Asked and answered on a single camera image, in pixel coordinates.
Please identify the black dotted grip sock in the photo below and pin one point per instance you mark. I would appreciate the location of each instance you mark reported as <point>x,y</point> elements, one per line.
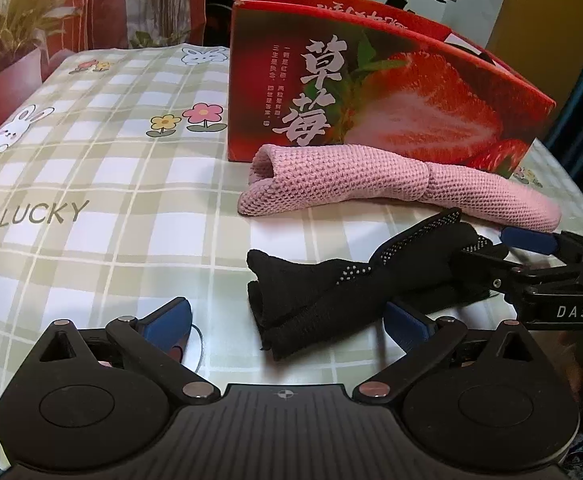
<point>321,300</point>

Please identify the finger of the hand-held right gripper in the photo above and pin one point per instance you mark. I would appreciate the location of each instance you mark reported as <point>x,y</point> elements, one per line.
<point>486,272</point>
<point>526,240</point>

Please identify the red strawberry print cardboard box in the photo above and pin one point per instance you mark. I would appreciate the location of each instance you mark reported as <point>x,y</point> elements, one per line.
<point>271,85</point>

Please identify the green checkered bunny tablecloth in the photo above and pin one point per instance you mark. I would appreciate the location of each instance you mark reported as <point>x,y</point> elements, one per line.
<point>121,185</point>

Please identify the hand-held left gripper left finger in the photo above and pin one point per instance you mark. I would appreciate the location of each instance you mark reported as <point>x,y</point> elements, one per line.
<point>166,320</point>

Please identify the pink knitted sock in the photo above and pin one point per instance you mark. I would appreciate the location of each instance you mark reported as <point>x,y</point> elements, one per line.
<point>371,180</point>

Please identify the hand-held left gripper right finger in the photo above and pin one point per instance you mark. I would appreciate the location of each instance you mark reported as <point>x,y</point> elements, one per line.
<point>406,327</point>

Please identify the yellow wooden door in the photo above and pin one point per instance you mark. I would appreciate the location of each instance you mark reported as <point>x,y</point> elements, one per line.
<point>536,20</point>

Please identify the red printed backdrop cloth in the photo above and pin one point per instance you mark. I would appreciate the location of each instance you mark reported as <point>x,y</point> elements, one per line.
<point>111,0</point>

